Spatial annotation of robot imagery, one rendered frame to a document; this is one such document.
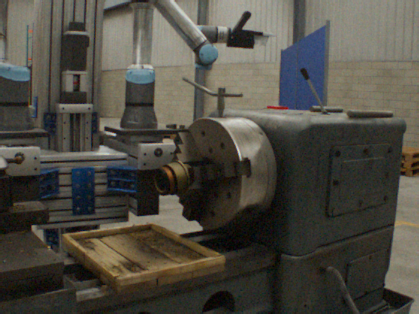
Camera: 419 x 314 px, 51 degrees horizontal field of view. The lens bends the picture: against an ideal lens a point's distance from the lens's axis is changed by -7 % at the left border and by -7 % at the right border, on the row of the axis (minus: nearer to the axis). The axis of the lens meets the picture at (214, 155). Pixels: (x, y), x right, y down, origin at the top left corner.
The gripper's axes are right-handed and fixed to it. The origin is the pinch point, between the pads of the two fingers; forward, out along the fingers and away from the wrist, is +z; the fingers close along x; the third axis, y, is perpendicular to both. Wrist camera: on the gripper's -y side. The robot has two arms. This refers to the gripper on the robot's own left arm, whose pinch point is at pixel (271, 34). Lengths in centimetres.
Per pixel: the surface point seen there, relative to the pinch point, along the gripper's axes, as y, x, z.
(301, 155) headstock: 32, 86, -14
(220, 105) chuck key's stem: 21, 73, -34
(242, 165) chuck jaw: 34, 88, -30
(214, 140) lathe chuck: 30, 78, -36
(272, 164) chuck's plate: 35, 84, -21
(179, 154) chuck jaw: 35, 77, -45
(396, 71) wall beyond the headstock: 59, -848, 584
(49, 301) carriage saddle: 51, 124, -74
